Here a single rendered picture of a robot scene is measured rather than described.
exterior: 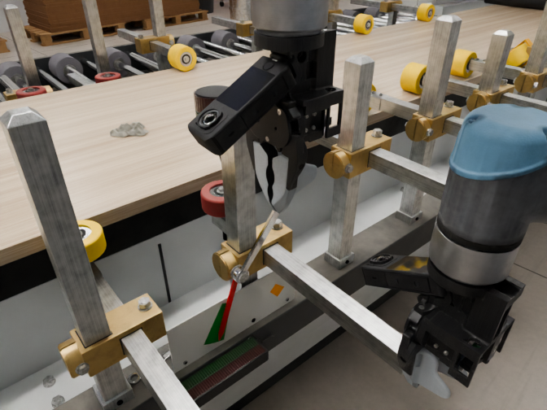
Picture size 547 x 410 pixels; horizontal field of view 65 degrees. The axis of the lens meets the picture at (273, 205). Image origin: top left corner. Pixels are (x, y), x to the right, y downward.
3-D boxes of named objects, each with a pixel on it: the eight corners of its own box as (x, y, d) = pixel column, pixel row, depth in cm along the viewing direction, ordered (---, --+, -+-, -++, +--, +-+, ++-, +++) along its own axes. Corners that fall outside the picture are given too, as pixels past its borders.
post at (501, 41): (465, 207, 124) (516, 30, 97) (458, 211, 122) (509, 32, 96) (453, 202, 126) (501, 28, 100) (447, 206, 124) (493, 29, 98)
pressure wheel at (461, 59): (460, 72, 133) (468, 81, 139) (472, 47, 132) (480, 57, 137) (443, 68, 137) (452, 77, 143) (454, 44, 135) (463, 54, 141)
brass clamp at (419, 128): (459, 129, 97) (465, 108, 95) (425, 146, 90) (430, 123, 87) (435, 121, 101) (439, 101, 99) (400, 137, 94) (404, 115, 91)
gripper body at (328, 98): (341, 140, 50) (352, 29, 43) (286, 161, 45) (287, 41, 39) (297, 120, 55) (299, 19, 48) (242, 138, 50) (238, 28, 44)
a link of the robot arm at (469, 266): (419, 224, 41) (465, 195, 45) (411, 262, 43) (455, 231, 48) (496, 265, 36) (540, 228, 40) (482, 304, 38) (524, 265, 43)
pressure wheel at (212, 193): (255, 240, 83) (253, 189, 77) (220, 257, 79) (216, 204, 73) (231, 221, 88) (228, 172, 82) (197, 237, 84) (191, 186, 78)
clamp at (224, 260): (292, 253, 76) (293, 229, 74) (229, 287, 69) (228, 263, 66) (272, 237, 80) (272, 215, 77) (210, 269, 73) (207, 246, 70)
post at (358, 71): (347, 277, 95) (375, 55, 69) (337, 285, 94) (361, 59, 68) (336, 269, 98) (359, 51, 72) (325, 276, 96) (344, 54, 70)
